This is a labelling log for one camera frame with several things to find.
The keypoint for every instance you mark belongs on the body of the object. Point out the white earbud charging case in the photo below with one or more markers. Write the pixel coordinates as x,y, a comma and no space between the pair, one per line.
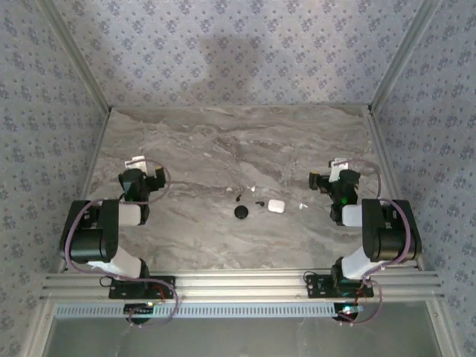
276,206

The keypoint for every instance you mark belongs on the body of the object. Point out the wide aluminium mounting rail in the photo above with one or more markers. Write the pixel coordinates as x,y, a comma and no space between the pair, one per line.
241,286

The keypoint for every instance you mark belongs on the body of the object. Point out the grey metal sheet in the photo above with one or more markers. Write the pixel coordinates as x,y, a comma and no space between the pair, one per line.
241,338

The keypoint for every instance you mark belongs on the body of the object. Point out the thin aluminium table edge rail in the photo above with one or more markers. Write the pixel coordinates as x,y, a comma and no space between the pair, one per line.
241,107

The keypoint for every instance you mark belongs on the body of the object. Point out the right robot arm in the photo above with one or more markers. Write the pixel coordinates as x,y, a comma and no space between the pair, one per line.
390,241

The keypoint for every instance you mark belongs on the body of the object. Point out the aluminium corner post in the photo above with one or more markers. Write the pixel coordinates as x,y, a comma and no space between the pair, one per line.
401,56
78,56

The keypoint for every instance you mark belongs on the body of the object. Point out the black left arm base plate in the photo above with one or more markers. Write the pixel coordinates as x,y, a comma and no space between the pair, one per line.
122,292

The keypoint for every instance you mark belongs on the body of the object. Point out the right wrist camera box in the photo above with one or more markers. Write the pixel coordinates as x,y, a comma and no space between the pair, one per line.
337,165

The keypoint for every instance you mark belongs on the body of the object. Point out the aluminium table side rail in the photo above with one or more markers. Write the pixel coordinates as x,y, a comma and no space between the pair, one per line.
96,148
385,148

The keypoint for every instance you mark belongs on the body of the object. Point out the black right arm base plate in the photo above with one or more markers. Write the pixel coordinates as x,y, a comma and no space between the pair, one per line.
320,286

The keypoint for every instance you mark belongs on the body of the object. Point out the black controller board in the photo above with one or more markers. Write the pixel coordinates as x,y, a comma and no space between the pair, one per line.
137,308
344,314

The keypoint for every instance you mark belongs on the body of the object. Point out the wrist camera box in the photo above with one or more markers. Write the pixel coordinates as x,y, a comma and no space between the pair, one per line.
135,162
337,165

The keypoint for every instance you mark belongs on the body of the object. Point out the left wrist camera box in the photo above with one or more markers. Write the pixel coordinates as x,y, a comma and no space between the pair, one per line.
135,162

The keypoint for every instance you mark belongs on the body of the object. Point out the black round charging case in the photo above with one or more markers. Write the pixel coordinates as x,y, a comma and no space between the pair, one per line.
242,212

